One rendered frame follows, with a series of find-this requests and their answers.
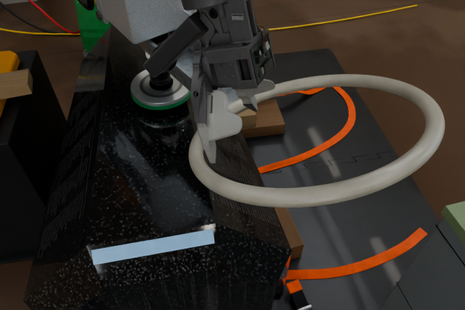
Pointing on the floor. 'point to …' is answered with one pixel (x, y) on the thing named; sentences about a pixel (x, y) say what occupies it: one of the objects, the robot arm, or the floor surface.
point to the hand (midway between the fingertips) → (232, 135)
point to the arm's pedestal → (433, 275)
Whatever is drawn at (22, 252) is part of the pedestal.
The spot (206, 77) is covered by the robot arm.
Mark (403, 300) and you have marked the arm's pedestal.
